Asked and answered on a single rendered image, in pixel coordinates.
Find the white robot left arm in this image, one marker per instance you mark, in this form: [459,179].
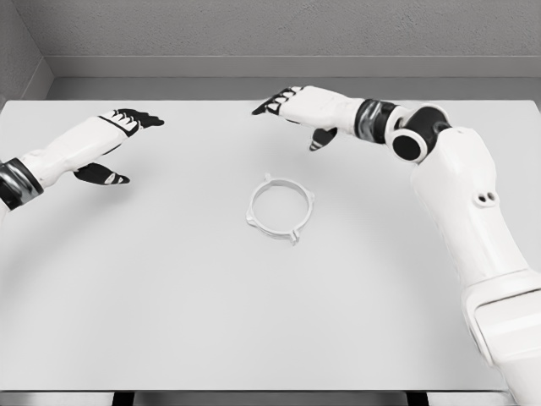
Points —
[23,179]

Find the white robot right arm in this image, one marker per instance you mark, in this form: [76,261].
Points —
[460,177]

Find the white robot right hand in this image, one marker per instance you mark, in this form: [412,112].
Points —
[315,105]

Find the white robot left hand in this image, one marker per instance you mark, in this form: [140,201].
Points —
[91,141]

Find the white round pipe clamp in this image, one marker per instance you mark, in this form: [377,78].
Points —
[307,211]

